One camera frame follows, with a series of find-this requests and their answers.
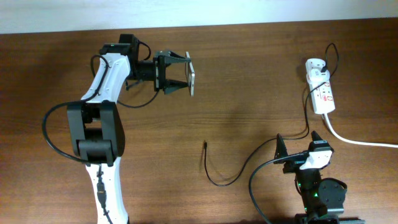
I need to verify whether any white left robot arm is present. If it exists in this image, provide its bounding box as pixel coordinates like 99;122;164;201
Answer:
67;34;195;223

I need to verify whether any black charging cable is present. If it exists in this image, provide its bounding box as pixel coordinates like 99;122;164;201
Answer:
203;42;340;187

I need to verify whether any white charger adapter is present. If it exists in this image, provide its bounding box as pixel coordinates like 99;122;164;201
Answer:
307;68;330;84

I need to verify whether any black Galaxy flip phone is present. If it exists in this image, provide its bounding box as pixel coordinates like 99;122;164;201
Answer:
185;52;195;97

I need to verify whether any white power strip cord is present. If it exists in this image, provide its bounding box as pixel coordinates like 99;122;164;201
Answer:
322;113;398;149

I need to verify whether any white power strip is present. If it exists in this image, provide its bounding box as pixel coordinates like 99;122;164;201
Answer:
305;58;335;114

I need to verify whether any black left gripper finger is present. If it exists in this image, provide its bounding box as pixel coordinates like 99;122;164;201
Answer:
155;50;187;67
163;80;188;95

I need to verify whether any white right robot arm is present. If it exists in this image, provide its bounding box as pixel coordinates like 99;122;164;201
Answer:
274;131;366;224

